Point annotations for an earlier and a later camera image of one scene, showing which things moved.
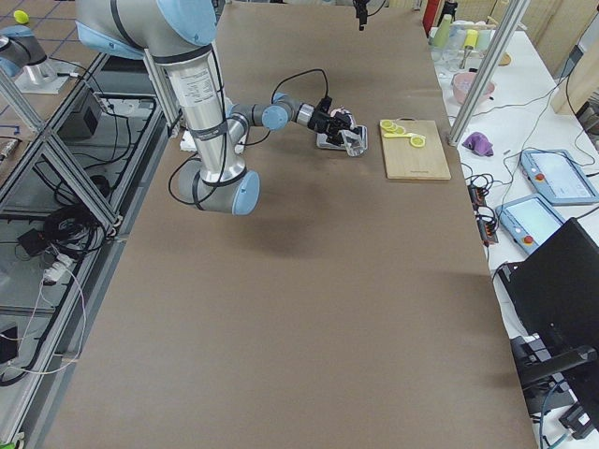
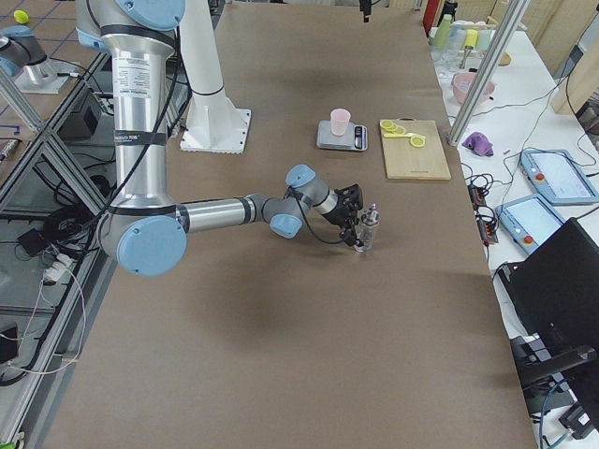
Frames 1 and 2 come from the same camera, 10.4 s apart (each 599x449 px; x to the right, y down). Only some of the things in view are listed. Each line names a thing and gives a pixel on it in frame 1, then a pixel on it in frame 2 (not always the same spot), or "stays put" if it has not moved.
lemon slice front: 386,123 stays put
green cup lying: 442,33 stays put
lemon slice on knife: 417,141 stays put
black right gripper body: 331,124 → 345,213
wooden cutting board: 404,161 stays put
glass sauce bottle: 356,144 → 366,228
